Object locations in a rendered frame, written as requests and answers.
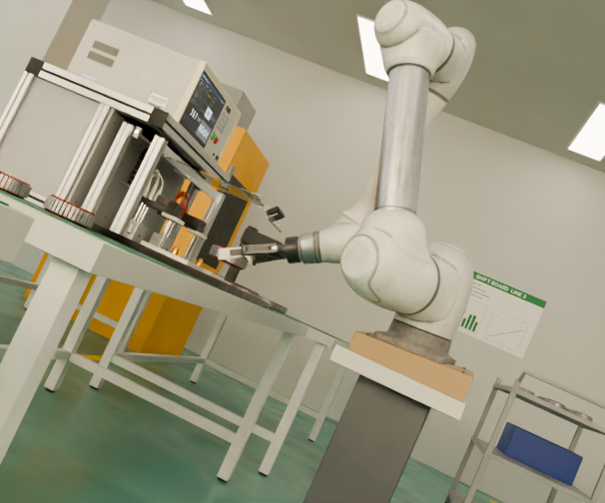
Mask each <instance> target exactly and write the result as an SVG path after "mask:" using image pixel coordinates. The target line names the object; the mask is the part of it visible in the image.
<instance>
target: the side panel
mask: <svg viewBox="0 0 605 503"><path fill-rule="evenodd" d="M110 111H111V107H110V106H107V105H104V104H102V103H101V104H100V103H98V102H96V101H93V100H91V99H88V98H86V97H84V96H81V95H79V94H76V93H74V92H72V91H69V90H67V89H65V88H62V87H60V86H57V85H55V84H53V83H50V82H48V81H45V80H43V79H41V78H38V77H36V76H35V75H33V74H31V73H28V72H26V71H24V73H23V75H22V77H21V79H20V81H19V83H18V85H17V87H16V89H15V91H14V93H13V95H12V97H11V99H10V101H9V103H8V105H7V107H6V109H5V111H4V113H3V115H2V117H1V119H0V171H1V172H3V173H6V174H8V175H9V176H12V177H14V178H16V179H19V180H21V181H23V182H25V183H27V184H29V185H30V187H31V188H32V190H31V192H30V194H29V196H28V198H27V199H25V198H24V199H25V200H27V201H29V202H31V203H33V204H36V205H38V206H40V207H42V208H44V207H43V205H44V203H45V201H46V199H47V197H48V195H49V196H51V195H54V196H56V197H59V198H61V199H63V200H65V201H67V199H68V196H69V194H70V192H71V190H72V188H73V186H74V184H75V182H76V180H77V178H78V176H79V174H80V172H81V170H82V168H83V166H84V164H85V162H86V160H87V158H88V156H89V154H90V152H91V150H92V148H93V146H94V144H95V142H96V140H97V137H98V135H99V133H100V131H101V129H102V127H103V125H104V123H105V121H106V119H107V117H108V115H109V113H110Z"/></svg>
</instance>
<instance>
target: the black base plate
mask: <svg viewBox="0 0 605 503"><path fill-rule="evenodd" d="M89 229H90V230H92V231H94V232H96V233H99V234H101V235H103V236H105V237H107V238H109V239H112V240H114V241H116V242H118V243H120V244H122V245H125V246H127V247H129V248H131V249H133V250H135V251H138V252H141V253H143V254H145V255H147V256H150V257H152V258H154V259H156V260H158V261H160V262H163V263H165V264H167V265H169V266H171V267H173V268H176V269H178V270H180V271H182V272H184V273H186V274H189V275H191V276H193V277H195V278H197V279H200V280H202V281H204V282H206V283H208V284H210V285H213V286H215V287H217V288H219V289H221V290H222V291H225V292H227V293H229V294H232V295H234V296H237V297H239V298H242V299H244V300H246V301H249V302H251V303H254V304H256V305H258V306H261V307H263V308H268V306H269V303H268V302H266V301H264V300H262V299H260V298H257V297H255V296H253V295H251V294H249V293H247V292H244V291H243V290H240V289H238V288H236V287H234V286H232V285H229V284H227V283H225V282H223V281H221V280H219V279H217V278H215V277H212V276H210V275H208V274H205V273H203V272H201V271H199V270H197V269H195V268H192V267H190V266H188V265H186V264H184V263H181V262H179V261H177V260H175V259H173V258H171V257H168V256H166V255H164V254H162V253H160V252H157V251H154V250H152V249H150V248H148V247H145V246H143V245H141V244H139V243H137V242H134V241H132V240H131V239H128V238H126V237H124V236H121V235H119V234H117V233H115V232H113V231H110V230H108V229H106V228H104V227H102V226H100V225H97V224H95V223H93V225H92V227H91V228H89Z"/></svg>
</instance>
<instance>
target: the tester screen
mask: <svg viewBox="0 0 605 503"><path fill-rule="evenodd" d="M224 103H225V102H224V101H223V99H222V98H221V97H220V95H219V94H218V92H217V91H216V90H215V88H214V87H213V85H212V84H211V82H210V81H209V80H208V78H207V77H206V75H205V74H203V76H202V78H201V80H200V82H199V84H198V86H197V88H196V90H195V92H194V94H193V96H192V98H191V100H190V103H189V105H188V107H187V109H186V111H185V113H186V114H187V116H188V117H189V118H190V119H191V120H192V121H193V122H194V124H195V125H196V126H197V129H198V128H199V126H200V124H201V122H202V120H204V121H205V123H206V124H207V125H208V126H209V127H210V128H211V130H212V129H213V126H212V124H211V123H210V122H209V121H208V119H207V118H206V117H205V114H206V111H207V109H208V107H209V108H210V109H211V111H212V112H213V113H214V114H215V116H216V117H217V118H218V116H219V114H220V112H221V110H222V108H223V105H224ZM192 108H194V109H195V110H196V111H197V113H198V114H199V115H198V117H197V119H196V121H195V120H194V119H193V118H192V117H191V116H190V113H191V111H192ZM185 113H184V115H185ZM184 115H183V117H184ZM183 117H182V119H181V121H182V122H183V123H184V124H185V125H186V127H187V128H188V129H189V130H190V131H191V132H192V133H193V134H194V135H195V136H196V137H197V138H198V139H199V140H200V142H201V143H202V144H203V145H205V143H204V142H203V141H202V140H201V139H200V138H199V137H198V136H197V135H196V131H197V129H196V131H194V130H193V129H192V128H191V126H190V125H189V124H188V123H187V122H186V121H185V120H184V119H183Z"/></svg>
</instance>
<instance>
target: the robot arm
mask: <svg viewBox="0 0 605 503"><path fill-rule="evenodd" d="M373 30H374V35H375V39H376V41H377V43H378V44H379V49H380V53H381V58H382V63H383V69H384V72H385V74H386V75H387V77H388V86H387V95H386V104H385V113H384V122H383V131H382V140H381V149H380V158H379V163H378V165H377V167H376V169H375V171H374V173H373V175H372V177H371V179H370V181H369V182H368V184H367V186H366V188H365V190H364V191H363V193H362V195H361V196H360V198H359V199H358V201H357V202H356V204H355V205H354V206H353V207H352V208H351V209H350V210H348V211H344V212H342V213H341V214H340V216H339V217H338V218H337V220H336V221H335V222H334V224H333V225H332V227H330V228H328V229H326V230H323V231H319V232H318V231H315V232H309V233H301V234H300V237H288V238H286V240H285V245H284V246H279V244H277V243H274V244H265V245H244V244H241V246H240V247H235V248H226V249H218V259H229V258H238V257H243V256H245V257H246V258H247V259H248V261H249V262H248V263H252V264H253V265H256V263H261V262H267V261H273V260H278V259H287V261H288V263H297V262H301V261H302V262H303V263H304V264H308V263H322V262H329V263H340V270H341V273H342V276H343V278H344V280H345V281H346V283H347V284H348V285H349V287H350V288H351V289H352V290H353V291H354V292H355V293H357V294H358V295H359V296H361V297H362V298H363V299H365V300H367V301H369V302H371V303H373V304H375V305H377V306H380V307H382V308H385V309H387V310H391V311H395V315H394V319H393V320H392V322H391V324H390V326H389V329H388V331H375V332H374V334H373V336H374V337H376V338H379V339H381V340H384V341H386V342H389V343H391V344H394V345H396V346H399V347H401V348H404V349H406V350H409V351H411V352H414V353H416V354H419V355H421V356H424V357H426V358H429V359H431V360H433V361H436V362H438V363H441V364H450V365H455V362H456V360H455V359H453V358H452V357H451V356H449V355H448V352H449V349H450V346H451V342H452V339H453V337H454V335H455V333H456V331H457V329H458V327H459V325H460V323H461V320H462V318H463V315H464V312H465V310H466V307H467V304H468V301H469V297H470V294H471V290H472V286H473V264H472V261H471V259H470V257H469V255H468V253H467V252H465V251H463V250H462V249H460V248H458V247H456V246H453V245H451V244H448V243H444V242H435V243H430V244H428V243H427V239H426V231H425V226H424V225H423V223H422V222H421V220H420V219H419V218H418V217H417V216H416V213H417V203H418V192H419V182H420V171H421V161H422V150H423V140H424V130H425V129H426V128H427V127H428V125H429V124H430V123H431V122H432V120H433V119H434V118H435V117H436V116H437V115H438V113H439V112H440V111H441V110H442V109H443V108H444V107H445V106H446V104H447V103H448V101H449V100H450V99H451V97H452V96H453V95H454V93H455V92H456V91H457V89H458V88H459V86H460V84H461V82H462V81H463V79H464V77H465V75H466V73H467V71H468V69H469V67H470V65H471V62H472V59H473V56H474V51H475V45H476V43H475V38H474V36H473V35H472V34H471V33H470V32H469V31H468V30H466V29H464V28H462V27H450V28H446V27H445V25H444V24H443V23H442V22H441V21H440V20H439V19H438V18H437V17H436V16H435V15H433V14H432V13H431V12H430V11H428V10H427V9H426V8H424V7H423V6H421V5H419V4H417V3H414V2H411V1H408V0H402V1H401V0H395V1H390V2H389V3H387V4H386V5H384V6H383V7H382V8H381V9H380V11H379V12H378V13H377V15H376V18H375V21H374V25H373ZM247 250H248V251H247ZM450 340H451V341H450Z"/></svg>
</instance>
